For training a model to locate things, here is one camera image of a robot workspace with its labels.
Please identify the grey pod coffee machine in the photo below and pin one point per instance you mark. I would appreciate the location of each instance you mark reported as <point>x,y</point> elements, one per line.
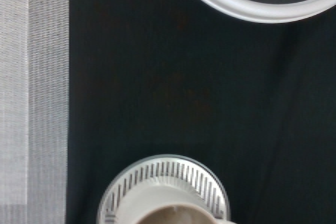
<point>165,170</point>

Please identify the white ceramic coffee mug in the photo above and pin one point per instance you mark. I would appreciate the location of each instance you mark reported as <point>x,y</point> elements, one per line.
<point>164,205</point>

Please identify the white two-tier round shelf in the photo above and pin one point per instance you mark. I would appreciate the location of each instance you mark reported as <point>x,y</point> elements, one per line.
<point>270,13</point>

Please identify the grey woven placemat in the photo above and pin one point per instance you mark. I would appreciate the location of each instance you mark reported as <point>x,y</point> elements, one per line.
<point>33,110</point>

